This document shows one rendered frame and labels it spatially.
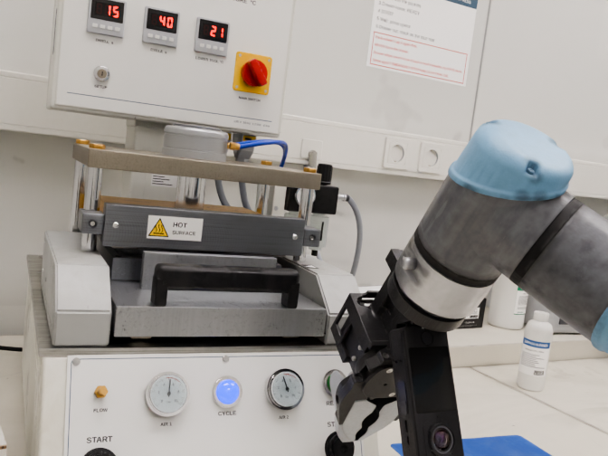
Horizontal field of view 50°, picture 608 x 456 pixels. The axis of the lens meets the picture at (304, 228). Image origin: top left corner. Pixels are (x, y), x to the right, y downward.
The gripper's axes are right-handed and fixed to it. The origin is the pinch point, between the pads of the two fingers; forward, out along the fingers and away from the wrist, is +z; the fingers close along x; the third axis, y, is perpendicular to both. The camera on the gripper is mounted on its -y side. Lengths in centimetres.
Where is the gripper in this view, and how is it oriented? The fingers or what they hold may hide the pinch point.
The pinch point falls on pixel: (352, 439)
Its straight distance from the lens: 69.4
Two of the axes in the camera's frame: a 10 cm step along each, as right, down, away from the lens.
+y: -2.7, -6.8, 6.8
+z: -3.3, 7.3, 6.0
